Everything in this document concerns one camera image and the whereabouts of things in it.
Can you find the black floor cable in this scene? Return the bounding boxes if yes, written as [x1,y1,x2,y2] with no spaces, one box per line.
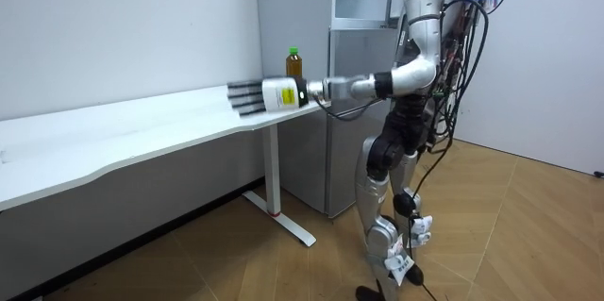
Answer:
[406,138,455,301]

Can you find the grey fridge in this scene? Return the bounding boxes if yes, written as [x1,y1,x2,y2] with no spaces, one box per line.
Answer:
[254,0,408,220]

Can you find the robot body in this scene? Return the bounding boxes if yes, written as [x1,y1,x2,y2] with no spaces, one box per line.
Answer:
[392,0,491,155]

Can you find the robot legs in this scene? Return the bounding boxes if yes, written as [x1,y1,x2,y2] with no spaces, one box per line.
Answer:
[353,95,435,301]

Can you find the white desk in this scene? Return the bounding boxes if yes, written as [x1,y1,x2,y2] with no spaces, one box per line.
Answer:
[0,84,331,248]

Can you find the brown bottle with green cap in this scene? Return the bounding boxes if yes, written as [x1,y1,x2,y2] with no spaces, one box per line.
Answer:
[285,46,304,79]

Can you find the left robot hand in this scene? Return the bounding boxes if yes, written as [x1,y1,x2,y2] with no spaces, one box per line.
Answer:
[226,76,310,118]

